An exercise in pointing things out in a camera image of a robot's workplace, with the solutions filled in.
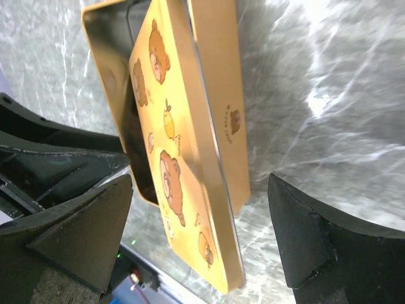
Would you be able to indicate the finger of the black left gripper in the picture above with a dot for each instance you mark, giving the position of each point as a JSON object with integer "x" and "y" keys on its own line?
{"x": 44, "y": 163}

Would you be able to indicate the electronics board with led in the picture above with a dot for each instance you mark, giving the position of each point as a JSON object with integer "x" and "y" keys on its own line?
{"x": 135, "y": 280}

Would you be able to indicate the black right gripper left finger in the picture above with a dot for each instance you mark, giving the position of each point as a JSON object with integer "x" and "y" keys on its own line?
{"x": 65, "y": 254}

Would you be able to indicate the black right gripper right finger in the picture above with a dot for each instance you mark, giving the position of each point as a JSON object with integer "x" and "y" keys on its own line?
{"x": 329, "y": 256}

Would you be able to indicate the silver tin lid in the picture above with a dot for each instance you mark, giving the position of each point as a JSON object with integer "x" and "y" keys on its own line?
{"x": 182, "y": 149}

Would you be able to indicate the gold metal tin box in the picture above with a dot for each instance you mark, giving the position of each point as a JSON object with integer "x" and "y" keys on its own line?
{"x": 111, "y": 28}

